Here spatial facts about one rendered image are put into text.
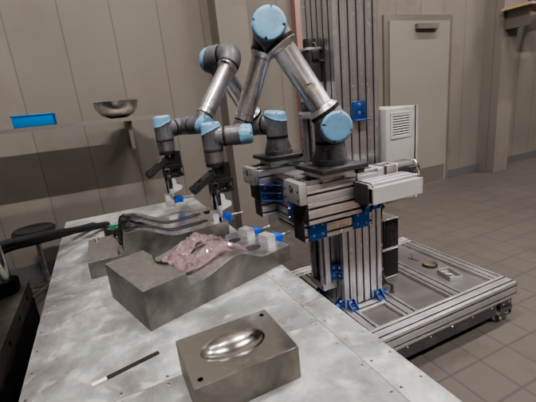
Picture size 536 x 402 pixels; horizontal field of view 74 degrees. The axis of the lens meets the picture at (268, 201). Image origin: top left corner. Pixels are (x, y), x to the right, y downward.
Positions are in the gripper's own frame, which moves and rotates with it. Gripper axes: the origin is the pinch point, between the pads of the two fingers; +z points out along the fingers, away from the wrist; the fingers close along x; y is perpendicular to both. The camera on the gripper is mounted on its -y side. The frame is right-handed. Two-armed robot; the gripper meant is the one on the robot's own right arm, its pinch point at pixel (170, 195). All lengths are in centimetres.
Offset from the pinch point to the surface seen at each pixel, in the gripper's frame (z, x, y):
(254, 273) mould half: 13, -69, 10
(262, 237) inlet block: 7, -57, 19
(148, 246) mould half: 8.5, -36.0, -15.9
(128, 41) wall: -100, 199, 18
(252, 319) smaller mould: 8, -98, -3
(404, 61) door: -67, 187, 336
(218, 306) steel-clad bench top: 15, -78, -4
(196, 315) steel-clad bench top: 15, -78, -11
